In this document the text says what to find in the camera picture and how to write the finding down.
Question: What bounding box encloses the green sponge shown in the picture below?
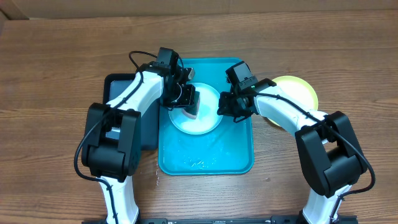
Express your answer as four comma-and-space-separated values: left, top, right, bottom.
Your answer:
182, 92, 200, 119

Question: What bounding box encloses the light blue plate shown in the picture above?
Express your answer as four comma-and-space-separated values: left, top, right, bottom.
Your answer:
169, 83, 223, 135

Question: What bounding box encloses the yellow plate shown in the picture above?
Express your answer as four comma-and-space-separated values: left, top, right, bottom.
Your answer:
272, 75, 318, 110

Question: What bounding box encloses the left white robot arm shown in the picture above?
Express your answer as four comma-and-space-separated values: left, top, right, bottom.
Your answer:
73, 68, 197, 223

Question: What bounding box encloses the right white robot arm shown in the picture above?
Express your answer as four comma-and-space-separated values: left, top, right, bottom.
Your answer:
217, 79, 369, 223

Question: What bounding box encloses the teal plastic tray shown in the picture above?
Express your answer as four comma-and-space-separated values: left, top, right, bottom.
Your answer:
158, 57, 254, 175

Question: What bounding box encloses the black water tray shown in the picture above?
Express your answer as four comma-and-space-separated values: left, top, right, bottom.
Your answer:
103, 73, 160, 151

